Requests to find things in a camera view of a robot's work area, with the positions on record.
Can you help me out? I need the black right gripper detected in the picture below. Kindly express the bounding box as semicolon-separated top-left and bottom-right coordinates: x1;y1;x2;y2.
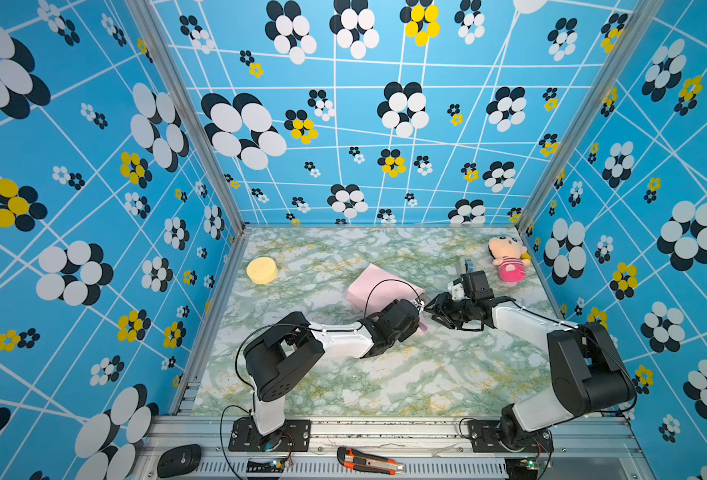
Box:
425;292;475;329

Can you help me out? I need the purple wrapping paper sheet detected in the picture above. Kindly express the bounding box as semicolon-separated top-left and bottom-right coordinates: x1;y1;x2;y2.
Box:
346;264;425;317

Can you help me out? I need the small grey white device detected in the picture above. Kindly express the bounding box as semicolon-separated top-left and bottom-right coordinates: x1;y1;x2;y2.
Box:
457;256;475;276

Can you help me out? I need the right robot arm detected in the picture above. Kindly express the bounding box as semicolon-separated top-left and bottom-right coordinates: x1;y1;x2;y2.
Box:
425;271;637;450

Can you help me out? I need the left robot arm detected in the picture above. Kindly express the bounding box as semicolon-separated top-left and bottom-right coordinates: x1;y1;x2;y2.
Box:
244;299;419;437

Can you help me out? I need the pink plush doll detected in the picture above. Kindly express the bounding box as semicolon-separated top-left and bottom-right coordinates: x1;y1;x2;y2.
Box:
487;235;531;284

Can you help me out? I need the yellow round sponge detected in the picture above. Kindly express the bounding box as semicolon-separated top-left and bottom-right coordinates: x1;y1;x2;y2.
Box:
246;257;279;285

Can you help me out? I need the orange black utility knife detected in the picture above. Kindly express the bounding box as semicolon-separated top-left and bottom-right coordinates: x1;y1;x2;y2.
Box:
337;446;405;476

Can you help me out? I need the right small circuit board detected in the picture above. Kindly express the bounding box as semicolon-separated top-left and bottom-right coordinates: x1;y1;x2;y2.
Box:
505;458;541;480

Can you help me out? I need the small circuit board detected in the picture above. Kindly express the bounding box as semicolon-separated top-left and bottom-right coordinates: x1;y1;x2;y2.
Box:
246;459;292;474
505;458;541;480

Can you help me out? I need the left small circuit board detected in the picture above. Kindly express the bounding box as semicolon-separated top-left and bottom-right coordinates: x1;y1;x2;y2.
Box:
246;459;292;474

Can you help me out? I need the black computer mouse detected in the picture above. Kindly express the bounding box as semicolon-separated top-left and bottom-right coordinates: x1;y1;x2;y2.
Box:
157;444;203;479

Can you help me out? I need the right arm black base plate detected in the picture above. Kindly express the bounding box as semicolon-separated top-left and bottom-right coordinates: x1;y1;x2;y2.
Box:
461;419;553;454

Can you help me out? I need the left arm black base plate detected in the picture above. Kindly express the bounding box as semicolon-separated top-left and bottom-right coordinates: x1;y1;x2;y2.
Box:
228;417;312;453

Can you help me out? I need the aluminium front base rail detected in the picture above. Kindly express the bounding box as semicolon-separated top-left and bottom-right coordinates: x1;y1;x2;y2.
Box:
131;416;654;479

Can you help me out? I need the aluminium frame post right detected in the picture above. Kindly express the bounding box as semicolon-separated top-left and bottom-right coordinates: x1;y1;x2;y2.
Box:
517;0;665;234

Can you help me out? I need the aluminium frame post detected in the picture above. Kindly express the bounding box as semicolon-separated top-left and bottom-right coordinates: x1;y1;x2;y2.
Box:
517;0;665;234
126;0;245;238

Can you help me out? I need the aluminium frame post left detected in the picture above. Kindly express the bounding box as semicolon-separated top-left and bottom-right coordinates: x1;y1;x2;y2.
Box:
126;0;245;238

